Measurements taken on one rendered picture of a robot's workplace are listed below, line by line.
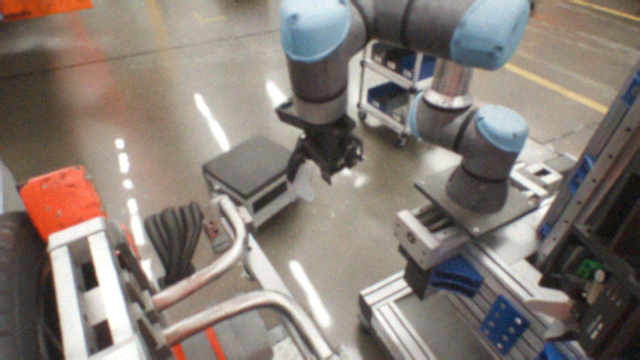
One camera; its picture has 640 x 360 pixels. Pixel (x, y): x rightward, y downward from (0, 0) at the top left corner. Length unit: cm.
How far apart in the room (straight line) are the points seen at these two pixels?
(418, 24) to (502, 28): 8
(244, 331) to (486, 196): 64
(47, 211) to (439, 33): 53
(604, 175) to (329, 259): 126
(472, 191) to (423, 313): 66
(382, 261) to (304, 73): 150
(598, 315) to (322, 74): 32
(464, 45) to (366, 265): 150
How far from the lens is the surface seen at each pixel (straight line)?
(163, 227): 63
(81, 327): 46
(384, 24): 46
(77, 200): 59
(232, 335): 63
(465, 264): 105
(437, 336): 146
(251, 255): 63
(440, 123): 91
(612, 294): 26
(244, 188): 171
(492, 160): 91
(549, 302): 35
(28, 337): 47
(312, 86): 44
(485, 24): 41
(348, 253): 185
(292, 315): 53
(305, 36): 40
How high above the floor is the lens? 147
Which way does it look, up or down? 42 degrees down
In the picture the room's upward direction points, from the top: straight up
